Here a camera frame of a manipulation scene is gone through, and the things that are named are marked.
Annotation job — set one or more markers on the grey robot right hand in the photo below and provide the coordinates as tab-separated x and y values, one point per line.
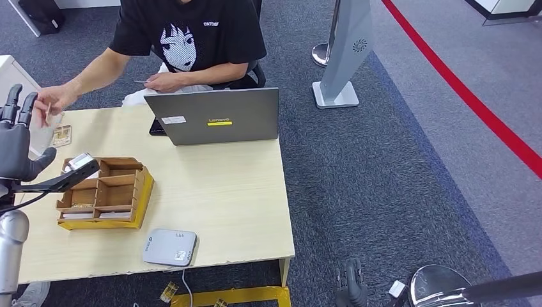
352	290

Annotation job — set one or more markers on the person's right hand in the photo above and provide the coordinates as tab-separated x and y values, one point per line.
55	99

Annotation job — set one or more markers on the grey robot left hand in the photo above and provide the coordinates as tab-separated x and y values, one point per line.
15	148

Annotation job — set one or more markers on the person's left hand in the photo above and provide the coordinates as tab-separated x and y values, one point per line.
165	82

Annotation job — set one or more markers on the gold patterned key card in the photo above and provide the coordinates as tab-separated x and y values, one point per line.
48	111
169	292
62	135
82	206

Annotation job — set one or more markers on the wooden compartment organizer box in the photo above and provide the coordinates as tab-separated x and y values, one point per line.
116	193

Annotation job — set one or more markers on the person's left forearm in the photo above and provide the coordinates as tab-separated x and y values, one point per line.
216	74

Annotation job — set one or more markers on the person's right forearm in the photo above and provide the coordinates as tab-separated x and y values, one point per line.
101	70

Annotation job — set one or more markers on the person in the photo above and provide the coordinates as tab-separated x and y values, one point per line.
203	34

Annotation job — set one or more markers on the grey card reader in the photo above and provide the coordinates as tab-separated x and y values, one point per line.
169	247

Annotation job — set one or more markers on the white cabinet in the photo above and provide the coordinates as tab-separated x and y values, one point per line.
17	72

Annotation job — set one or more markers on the white desk leg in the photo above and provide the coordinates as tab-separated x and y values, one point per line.
284	272

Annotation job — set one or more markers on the grey laptop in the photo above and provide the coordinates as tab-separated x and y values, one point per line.
233	113

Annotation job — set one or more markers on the black bag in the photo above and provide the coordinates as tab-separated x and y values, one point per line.
41	16

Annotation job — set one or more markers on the black office chair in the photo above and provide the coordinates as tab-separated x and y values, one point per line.
256	78

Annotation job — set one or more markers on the white furniture panel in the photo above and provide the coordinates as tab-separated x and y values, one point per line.
84	3

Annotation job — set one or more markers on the yellow floor tape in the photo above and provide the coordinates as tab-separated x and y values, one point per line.
245	294

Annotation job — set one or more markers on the small gold floor scrap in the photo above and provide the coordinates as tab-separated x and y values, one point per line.
220	303

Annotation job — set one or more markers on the grey shoe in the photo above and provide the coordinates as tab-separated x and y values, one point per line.
34	294

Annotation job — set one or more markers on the grey kiosk stand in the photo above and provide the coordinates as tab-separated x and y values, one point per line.
345	54

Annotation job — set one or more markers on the red floor tape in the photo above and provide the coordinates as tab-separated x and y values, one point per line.
466	97

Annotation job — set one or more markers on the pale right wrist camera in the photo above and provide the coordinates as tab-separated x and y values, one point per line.
397	289

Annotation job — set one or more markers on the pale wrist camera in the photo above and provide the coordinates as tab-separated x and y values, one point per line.
397	289
80	162

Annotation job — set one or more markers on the black left camera bracket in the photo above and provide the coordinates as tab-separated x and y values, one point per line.
63	182

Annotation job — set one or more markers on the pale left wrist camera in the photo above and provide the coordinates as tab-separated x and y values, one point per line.
80	162

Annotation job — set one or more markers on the white furniture post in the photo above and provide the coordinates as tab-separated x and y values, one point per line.
24	18

